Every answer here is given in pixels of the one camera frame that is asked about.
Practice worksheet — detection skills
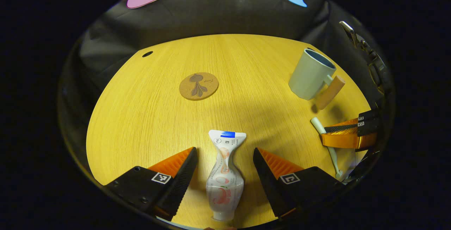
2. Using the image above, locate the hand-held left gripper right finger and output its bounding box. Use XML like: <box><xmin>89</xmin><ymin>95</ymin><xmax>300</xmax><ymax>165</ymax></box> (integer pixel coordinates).
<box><xmin>253</xmin><ymin>148</ymin><xmax>344</xmax><ymax>219</ymax></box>

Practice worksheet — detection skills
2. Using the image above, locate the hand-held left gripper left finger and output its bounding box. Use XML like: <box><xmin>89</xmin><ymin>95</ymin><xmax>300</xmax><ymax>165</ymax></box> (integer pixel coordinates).
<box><xmin>104</xmin><ymin>147</ymin><xmax>198</xmax><ymax>222</ymax></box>

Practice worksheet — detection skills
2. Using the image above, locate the pale green toothbrush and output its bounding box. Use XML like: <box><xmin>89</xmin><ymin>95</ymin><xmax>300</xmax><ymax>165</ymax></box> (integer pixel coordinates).
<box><xmin>310</xmin><ymin>117</ymin><xmax>344</xmax><ymax>180</ymax></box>

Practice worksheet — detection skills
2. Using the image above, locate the white toothpaste tube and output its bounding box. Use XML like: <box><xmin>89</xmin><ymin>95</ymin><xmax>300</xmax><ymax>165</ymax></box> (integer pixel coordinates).
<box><xmin>206</xmin><ymin>130</ymin><xmax>247</xmax><ymax>222</ymax></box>

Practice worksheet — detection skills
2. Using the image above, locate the blue-grey cup with wooden handle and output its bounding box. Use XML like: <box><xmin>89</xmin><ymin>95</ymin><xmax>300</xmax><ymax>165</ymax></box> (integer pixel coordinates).
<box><xmin>288</xmin><ymin>48</ymin><xmax>346</xmax><ymax>110</ymax></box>

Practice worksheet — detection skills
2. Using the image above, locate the round cork coaster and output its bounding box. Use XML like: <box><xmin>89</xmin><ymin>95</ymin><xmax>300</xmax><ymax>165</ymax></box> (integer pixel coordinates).
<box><xmin>179</xmin><ymin>72</ymin><xmax>219</xmax><ymax>101</ymax></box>

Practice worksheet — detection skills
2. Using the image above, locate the wooden desktop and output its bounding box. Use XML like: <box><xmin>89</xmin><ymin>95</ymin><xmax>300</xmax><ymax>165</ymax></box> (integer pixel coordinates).
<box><xmin>86</xmin><ymin>34</ymin><xmax>370</xmax><ymax>230</ymax></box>

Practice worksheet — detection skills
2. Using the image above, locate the black backdrop cloth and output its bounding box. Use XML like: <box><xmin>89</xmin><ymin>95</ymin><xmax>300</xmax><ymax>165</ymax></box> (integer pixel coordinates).
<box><xmin>58</xmin><ymin>0</ymin><xmax>388</xmax><ymax>118</ymax></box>

